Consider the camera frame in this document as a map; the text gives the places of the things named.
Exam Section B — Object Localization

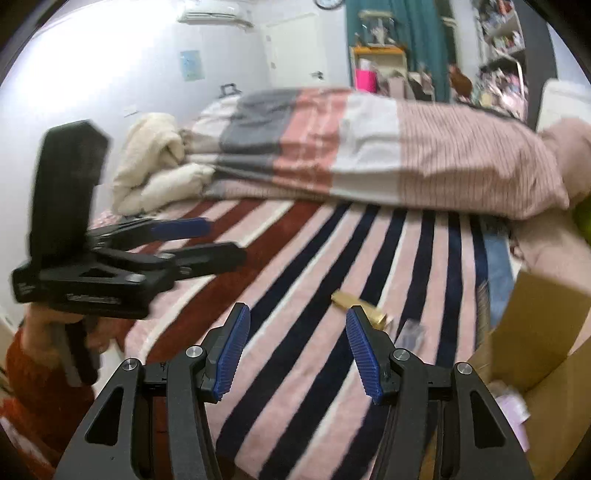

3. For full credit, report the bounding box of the yellow shelf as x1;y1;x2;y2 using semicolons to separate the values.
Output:
351;46;408;93

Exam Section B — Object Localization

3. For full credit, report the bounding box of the brown cardboard box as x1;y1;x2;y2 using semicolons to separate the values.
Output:
466;270;591;480

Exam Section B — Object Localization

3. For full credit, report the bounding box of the cluttered bookshelf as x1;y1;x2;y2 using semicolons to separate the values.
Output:
475;0;555;70

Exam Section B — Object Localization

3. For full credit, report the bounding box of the striped fleece blanket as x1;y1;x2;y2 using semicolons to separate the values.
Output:
92;198;518;480

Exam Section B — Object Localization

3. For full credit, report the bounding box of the purple rectangular box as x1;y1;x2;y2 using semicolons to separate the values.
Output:
492;383;529;425

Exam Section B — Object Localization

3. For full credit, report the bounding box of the teal curtain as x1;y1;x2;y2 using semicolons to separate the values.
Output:
345;0;462;102

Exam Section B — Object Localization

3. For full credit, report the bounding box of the green plush toy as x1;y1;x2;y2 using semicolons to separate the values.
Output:
573;196;591;241

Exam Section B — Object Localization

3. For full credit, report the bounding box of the person's left hand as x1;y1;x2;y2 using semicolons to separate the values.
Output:
21;311;110;368

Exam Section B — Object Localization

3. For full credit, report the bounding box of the cream fluffy blanket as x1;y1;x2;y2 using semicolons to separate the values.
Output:
112;114;218;215

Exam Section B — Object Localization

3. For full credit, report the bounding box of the glass display case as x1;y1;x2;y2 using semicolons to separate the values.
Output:
359;10;395;47

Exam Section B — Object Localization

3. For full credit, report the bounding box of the clear bottle rose-gold cap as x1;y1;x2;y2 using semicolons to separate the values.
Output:
397;318;428;349

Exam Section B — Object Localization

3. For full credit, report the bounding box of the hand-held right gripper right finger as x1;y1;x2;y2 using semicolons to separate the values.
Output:
345;307;536;480

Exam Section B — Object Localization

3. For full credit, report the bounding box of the light blue wall poster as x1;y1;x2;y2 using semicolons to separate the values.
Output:
179;50;204;83

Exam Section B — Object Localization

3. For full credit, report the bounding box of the gold rectangular box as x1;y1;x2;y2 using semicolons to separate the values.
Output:
331;291;393;330

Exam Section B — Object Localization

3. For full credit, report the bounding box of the brown round object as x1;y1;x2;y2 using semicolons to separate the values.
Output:
450;67;472;95

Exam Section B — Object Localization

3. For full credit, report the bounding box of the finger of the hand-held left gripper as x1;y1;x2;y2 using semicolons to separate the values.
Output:
87;218;212;252
41;241;249;297

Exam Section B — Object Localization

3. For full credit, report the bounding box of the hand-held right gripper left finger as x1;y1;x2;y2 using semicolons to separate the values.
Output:
54;302;252;480

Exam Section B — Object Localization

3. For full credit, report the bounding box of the white headboard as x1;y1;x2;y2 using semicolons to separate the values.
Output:
536;78;591;134

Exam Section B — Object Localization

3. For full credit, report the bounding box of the white air conditioner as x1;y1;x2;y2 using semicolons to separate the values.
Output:
178;0;254;28

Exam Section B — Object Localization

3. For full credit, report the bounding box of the pink grey striped duvet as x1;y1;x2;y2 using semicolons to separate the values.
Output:
185;88;571;220

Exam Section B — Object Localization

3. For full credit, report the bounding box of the white door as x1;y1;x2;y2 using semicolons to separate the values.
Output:
261;16;328;88

